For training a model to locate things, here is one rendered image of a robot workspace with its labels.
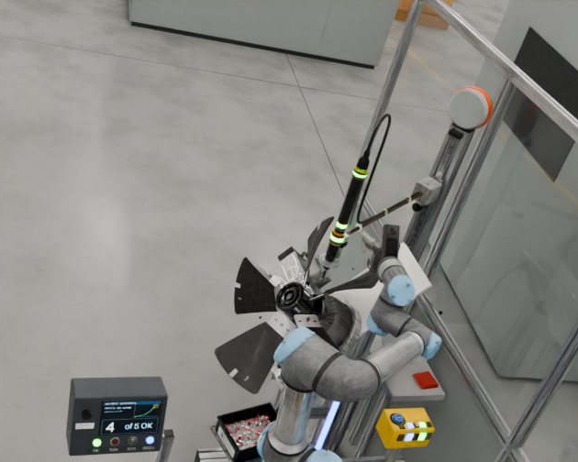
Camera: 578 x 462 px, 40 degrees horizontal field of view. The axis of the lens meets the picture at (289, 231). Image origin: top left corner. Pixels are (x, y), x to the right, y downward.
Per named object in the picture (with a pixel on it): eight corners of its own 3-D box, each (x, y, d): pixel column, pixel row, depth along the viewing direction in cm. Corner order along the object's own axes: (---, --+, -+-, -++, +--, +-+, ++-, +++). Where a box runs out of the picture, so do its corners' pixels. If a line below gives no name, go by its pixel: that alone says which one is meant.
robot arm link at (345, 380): (362, 391, 186) (450, 329, 225) (326, 364, 191) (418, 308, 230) (345, 428, 191) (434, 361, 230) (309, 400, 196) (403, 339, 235)
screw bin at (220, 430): (265, 414, 293) (270, 401, 289) (288, 449, 282) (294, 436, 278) (213, 429, 281) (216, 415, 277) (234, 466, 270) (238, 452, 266)
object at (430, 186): (422, 191, 317) (430, 173, 313) (438, 200, 315) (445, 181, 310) (409, 198, 310) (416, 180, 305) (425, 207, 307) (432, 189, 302)
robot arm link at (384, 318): (390, 346, 228) (406, 315, 224) (359, 324, 233) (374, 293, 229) (402, 340, 235) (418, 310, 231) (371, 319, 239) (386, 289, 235)
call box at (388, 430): (414, 427, 285) (424, 406, 279) (425, 449, 277) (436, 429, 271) (373, 429, 279) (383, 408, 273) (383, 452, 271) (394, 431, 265)
